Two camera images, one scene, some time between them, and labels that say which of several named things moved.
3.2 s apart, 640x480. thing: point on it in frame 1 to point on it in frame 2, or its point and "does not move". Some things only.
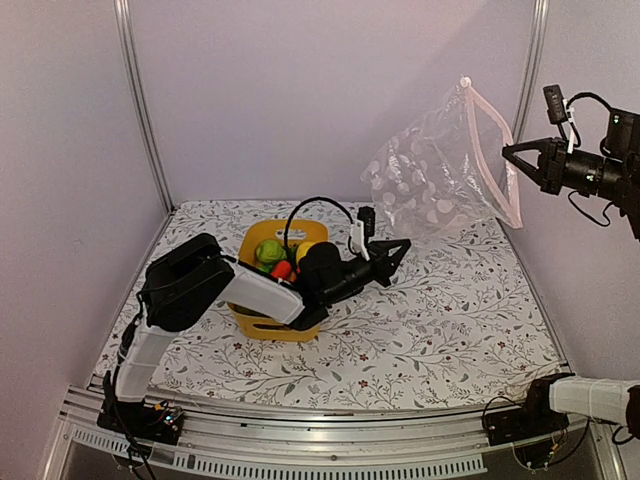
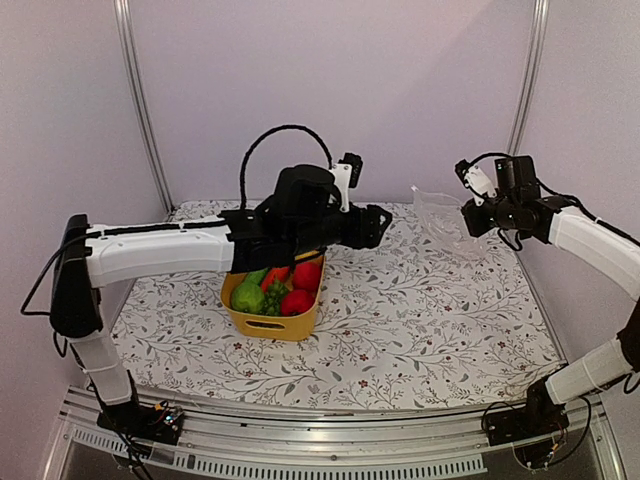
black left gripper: (387, 267) to (367, 230)
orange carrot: (282, 270) does not move
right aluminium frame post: (541, 8) does not move
